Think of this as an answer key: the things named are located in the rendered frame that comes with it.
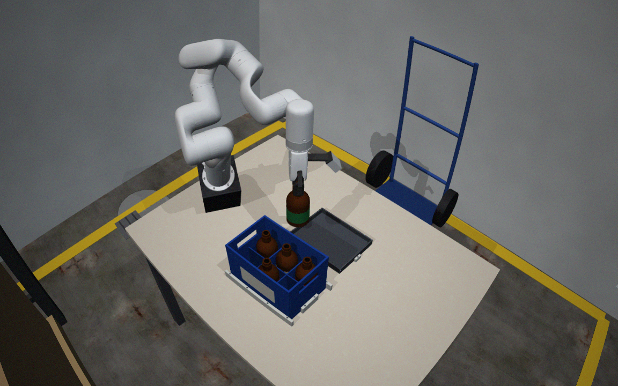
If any orange bottle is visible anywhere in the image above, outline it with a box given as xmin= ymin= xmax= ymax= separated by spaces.
xmin=256 ymin=230 xmax=278 ymax=258
xmin=295 ymin=257 xmax=318 ymax=286
xmin=258 ymin=258 xmax=279 ymax=282

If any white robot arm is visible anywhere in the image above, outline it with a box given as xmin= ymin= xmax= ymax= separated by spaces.
xmin=175 ymin=39 xmax=314 ymax=192

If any brown glass bottle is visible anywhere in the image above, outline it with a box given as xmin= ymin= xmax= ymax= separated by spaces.
xmin=276 ymin=243 xmax=298 ymax=273
xmin=286 ymin=186 xmax=310 ymax=227

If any dark blue crate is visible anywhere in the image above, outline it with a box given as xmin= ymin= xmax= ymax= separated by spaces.
xmin=229 ymin=222 xmax=329 ymax=319

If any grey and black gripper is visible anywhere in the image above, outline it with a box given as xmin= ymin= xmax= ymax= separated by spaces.
xmin=286 ymin=146 xmax=312 ymax=196

